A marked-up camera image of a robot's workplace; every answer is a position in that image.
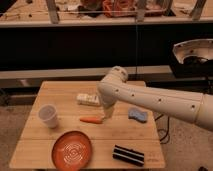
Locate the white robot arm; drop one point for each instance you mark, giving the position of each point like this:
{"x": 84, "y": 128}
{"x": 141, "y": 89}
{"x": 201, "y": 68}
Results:
{"x": 192, "y": 107}

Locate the white plastic bottle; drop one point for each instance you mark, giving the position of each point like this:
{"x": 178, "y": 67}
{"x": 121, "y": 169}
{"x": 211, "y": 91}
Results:
{"x": 88, "y": 99}

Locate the white plastic cup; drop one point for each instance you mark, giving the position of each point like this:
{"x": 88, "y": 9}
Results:
{"x": 48, "y": 115}

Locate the orange object on shelf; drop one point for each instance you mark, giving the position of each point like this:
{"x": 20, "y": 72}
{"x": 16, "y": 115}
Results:
{"x": 118, "y": 8}

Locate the orange ceramic bowl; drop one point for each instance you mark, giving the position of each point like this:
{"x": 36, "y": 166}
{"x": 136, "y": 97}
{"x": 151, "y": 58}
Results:
{"x": 72, "y": 151}

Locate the orange pepper with green stem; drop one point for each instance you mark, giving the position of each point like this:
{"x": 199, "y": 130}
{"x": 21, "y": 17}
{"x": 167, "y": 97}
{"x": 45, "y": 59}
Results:
{"x": 94, "y": 120}

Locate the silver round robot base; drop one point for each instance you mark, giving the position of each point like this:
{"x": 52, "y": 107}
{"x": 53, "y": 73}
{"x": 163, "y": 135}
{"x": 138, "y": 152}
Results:
{"x": 202, "y": 48}

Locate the blue sponge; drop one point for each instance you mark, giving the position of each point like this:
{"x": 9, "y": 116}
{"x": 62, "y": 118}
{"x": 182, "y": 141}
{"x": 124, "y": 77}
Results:
{"x": 136, "y": 114}

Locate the black white striped block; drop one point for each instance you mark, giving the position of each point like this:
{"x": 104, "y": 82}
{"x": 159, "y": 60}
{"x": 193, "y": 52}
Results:
{"x": 128, "y": 155}

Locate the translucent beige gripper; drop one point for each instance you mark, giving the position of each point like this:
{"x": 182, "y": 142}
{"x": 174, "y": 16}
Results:
{"x": 108, "y": 112}

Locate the wooden table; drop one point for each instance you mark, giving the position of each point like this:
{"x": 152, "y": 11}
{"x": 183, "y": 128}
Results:
{"x": 34, "y": 147}

